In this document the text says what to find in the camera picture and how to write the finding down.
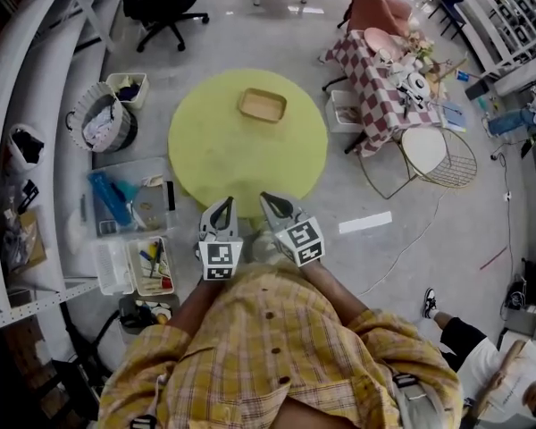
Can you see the white slotted plastic basket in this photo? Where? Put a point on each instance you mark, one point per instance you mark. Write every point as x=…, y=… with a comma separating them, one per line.
x=111, y=268

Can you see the beige rectangular tray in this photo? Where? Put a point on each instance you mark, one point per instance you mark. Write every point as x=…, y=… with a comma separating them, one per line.
x=261, y=105

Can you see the round green table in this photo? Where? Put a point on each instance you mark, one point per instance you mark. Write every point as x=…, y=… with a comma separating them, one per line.
x=232, y=159

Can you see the red checkered tablecloth table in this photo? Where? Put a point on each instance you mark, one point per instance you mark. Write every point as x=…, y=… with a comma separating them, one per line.
x=371, y=101

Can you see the black office chair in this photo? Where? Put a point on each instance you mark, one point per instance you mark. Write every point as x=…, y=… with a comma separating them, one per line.
x=161, y=2

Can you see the white round kettle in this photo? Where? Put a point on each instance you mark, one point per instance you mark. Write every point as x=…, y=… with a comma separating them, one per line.
x=417, y=83

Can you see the white floor tape strip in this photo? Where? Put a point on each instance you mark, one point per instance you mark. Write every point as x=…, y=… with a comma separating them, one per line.
x=365, y=222

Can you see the clear plastic storage box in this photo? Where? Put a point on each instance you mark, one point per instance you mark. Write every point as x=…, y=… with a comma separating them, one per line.
x=129, y=199

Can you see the grey pleated laundry basket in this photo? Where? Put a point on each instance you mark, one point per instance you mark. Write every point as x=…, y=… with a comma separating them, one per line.
x=100, y=121

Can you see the pink fabric armchair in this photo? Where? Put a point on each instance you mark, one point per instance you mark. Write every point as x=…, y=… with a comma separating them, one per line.
x=375, y=2

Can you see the person's right forearm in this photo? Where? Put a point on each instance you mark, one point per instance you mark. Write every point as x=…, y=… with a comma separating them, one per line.
x=335, y=291

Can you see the pale flower bouquet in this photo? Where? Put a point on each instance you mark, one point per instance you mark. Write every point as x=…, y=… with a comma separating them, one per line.
x=419, y=43

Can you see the pink plate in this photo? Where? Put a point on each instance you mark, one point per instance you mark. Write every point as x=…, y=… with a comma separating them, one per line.
x=382, y=40

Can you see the grey bin with tape rolls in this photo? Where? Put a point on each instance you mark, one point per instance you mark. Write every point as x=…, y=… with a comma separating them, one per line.
x=149, y=311

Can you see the brown cardboard box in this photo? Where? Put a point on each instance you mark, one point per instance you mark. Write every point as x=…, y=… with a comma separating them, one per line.
x=29, y=239

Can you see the yellow plaid shirt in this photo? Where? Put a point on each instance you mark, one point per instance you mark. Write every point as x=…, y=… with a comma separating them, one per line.
x=272, y=351

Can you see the blue book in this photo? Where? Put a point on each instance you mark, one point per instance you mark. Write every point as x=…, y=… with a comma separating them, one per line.
x=454, y=118

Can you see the person's left forearm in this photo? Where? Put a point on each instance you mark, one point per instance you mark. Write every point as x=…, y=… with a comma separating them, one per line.
x=196, y=306

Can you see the white bin with clothes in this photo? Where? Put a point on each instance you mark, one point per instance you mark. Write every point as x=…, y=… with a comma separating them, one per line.
x=129, y=88

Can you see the white shelf with boxes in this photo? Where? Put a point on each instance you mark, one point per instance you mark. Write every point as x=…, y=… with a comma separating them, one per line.
x=505, y=20

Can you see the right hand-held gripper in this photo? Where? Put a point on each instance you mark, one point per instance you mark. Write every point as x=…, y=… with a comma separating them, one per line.
x=301, y=239

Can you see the white bag with dark items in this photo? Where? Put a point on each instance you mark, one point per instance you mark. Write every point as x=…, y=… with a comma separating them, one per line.
x=24, y=148

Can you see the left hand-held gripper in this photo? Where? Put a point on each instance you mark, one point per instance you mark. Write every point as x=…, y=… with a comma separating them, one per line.
x=219, y=255

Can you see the white organiser box with tools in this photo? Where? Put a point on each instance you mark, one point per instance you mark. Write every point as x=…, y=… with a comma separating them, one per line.
x=154, y=266

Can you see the white metal shelf rack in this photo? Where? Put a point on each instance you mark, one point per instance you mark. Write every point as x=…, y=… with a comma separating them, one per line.
x=31, y=105

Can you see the white plastic crate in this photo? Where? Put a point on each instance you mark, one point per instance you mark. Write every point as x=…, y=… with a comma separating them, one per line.
x=341, y=114

